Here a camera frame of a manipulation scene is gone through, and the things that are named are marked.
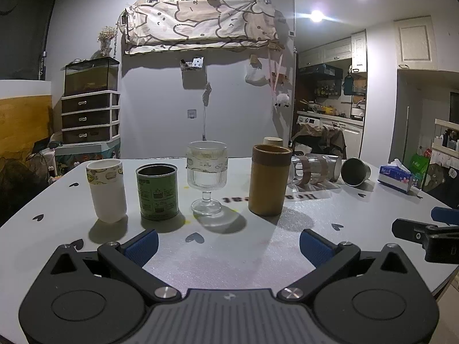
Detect white drawer unit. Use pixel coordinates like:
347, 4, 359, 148
60, 91, 121, 146

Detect glass fish tank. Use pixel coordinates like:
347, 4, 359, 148
64, 57, 120, 97

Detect clear glass cup with bands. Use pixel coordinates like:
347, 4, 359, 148
289, 153, 344, 186

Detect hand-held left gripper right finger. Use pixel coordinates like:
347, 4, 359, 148
276, 228, 413, 303

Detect green bag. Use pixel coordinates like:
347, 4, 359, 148
410, 153, 430, 179

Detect green tin can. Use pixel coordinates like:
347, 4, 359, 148
135, 164, 179, 220

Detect white plastic bag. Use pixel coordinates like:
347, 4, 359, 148
245, 62, 268, 87

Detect ribbed glass goblet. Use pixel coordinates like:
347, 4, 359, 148
186, 141, 229, 216

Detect white cup with patterned band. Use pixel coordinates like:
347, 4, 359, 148
85, 159, 127, 223

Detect brown bamboo cup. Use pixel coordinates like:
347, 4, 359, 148
248, 144, 292, 216

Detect white kitchen wall cabinets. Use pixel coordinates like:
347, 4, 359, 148
297, 30, 368, 74

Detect steel cup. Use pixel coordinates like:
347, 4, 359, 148
341, 158, 374, 187

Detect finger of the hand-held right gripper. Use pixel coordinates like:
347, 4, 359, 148
392, 218, 459, 263
431, 206, 459, 226

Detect blue tissue box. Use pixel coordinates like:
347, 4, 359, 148
378, 159, 415, 193

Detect printed blanket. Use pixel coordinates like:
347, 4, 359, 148
118, 0, 279, 55

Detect wooden board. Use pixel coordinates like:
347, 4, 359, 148
0, 94, 54, 158

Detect dark curtain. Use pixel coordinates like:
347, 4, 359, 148
0, 0, 60, 80

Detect white shelf with bottles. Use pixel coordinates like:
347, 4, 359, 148
431, 118, 459, 151

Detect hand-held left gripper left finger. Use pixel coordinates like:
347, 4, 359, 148
46, 228, 183, 303

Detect white washing machine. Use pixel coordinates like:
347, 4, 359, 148
297, 114, 325, 130

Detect colourful printed cabinet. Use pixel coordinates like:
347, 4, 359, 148
55, 140, 122, 177

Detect chair with draped clothes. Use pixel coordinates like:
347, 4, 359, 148
291, 122, 347, 161

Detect dried flower vase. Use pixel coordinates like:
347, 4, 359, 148
98, 26, 117, 57

